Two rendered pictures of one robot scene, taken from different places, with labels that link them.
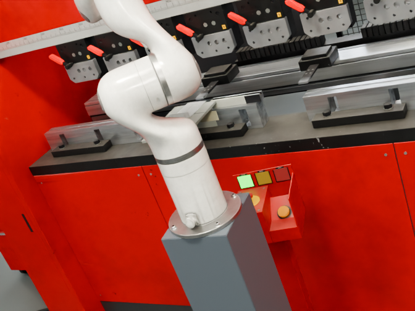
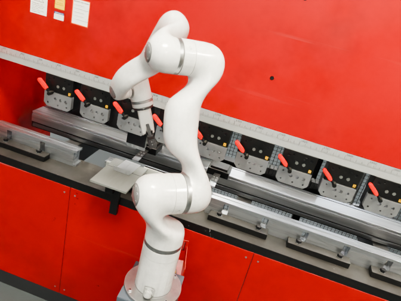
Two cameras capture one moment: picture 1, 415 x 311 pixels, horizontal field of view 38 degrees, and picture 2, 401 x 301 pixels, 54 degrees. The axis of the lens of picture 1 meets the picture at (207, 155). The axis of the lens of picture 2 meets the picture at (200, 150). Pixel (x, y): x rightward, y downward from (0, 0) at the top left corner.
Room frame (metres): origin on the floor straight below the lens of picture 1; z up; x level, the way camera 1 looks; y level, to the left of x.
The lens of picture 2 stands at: (0.40, 0.45, 1.97)
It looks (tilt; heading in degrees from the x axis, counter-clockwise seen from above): 24 degrees down; 334
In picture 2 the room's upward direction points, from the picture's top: 14 degrees clockwise
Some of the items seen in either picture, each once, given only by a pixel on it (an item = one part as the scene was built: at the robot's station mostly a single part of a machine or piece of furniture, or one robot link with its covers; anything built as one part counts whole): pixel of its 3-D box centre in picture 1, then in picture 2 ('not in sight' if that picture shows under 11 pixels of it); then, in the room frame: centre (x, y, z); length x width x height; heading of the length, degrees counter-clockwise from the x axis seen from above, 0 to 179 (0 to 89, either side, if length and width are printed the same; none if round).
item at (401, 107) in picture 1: (357, 115); (237, 224); (1.76, -0.50, 0.89); 0.30 x 0.05 x 0.03; 56
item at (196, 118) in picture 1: (179, 121); (120, 174); (2.03, 0.05, 1.00); 0.26 x 0.18 x 0.01; 146
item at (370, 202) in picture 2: not in sight; (383, 193); (1.49, -1.00, 1.26); 0.15 x 0.09 x 0.17; 56
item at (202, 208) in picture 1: (192, 184); (157, 264); (1.31, 0.06, 1.09); 0.19 x 0.19 x 0.18
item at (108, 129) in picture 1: (94, 134); (37, 143); (2.46, 0.42, 0.92); 0.50 x 0.06 x 0.10; 56
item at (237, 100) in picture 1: (228, 102); (156, 174); (2.07, -0.14, 0.99); 0.14 x 0.01 x 0.03; 56
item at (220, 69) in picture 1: (212, 82); (144, 150); (2.27, -0.12, 1.01); 0.26 x 0.12 x 0.05; 146
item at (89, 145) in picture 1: (81, 149); (22, 149); (2.44, 0.49, 0.89); 0.30 x 0.05 x 0.03; 56
